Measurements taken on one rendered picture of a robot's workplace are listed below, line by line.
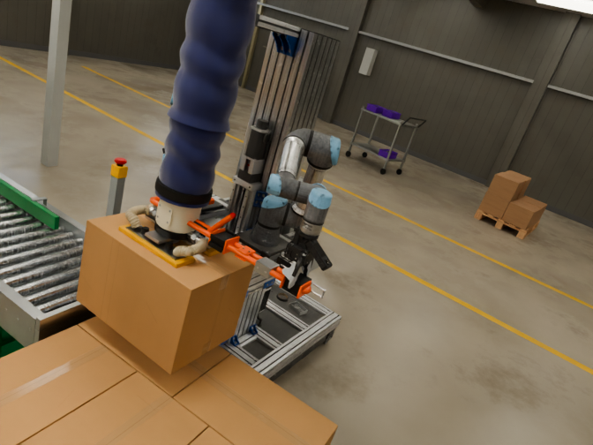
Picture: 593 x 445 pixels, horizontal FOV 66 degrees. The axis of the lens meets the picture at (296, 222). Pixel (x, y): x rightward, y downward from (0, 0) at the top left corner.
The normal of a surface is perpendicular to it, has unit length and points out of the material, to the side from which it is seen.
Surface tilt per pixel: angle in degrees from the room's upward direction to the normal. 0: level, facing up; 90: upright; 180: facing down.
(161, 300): 89
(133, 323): 89
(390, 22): 90
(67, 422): 0
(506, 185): 90
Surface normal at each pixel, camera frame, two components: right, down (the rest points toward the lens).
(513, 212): -0.63, 0.12
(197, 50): -0.26, -0.01
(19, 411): 0.28, -0.89
